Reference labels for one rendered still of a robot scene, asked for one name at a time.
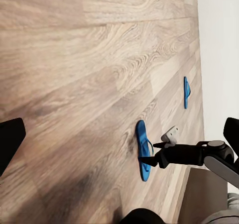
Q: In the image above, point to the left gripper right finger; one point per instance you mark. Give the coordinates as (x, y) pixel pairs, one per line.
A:
(231, 133)

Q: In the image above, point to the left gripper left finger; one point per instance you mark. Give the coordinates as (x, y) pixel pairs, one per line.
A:
(12, 133)

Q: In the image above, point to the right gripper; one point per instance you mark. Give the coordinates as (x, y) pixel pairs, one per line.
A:
(171, 154)

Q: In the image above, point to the bed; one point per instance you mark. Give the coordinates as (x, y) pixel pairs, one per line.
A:
(206, 193)

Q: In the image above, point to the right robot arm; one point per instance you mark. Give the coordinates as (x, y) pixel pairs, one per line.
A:
(216, 155)

